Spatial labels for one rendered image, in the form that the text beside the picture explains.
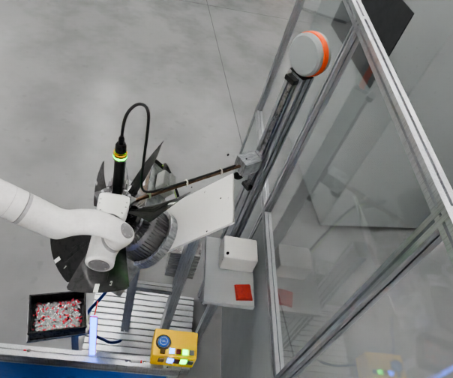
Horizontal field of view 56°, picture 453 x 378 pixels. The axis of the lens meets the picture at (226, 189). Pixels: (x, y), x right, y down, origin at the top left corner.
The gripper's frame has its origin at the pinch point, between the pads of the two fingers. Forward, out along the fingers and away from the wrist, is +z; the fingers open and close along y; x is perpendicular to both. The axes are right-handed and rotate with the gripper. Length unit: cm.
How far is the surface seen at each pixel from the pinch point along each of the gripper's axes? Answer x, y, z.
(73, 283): -30.9, -10.2, -22.1
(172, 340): -39, 28, -36
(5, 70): -149, -137, 247
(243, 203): -42, 57, 38
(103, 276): -27.1, 0.0, -19.8
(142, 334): -139, 21, 7
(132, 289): -87, 11, 8
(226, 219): -12.5, 41.5, 2.8
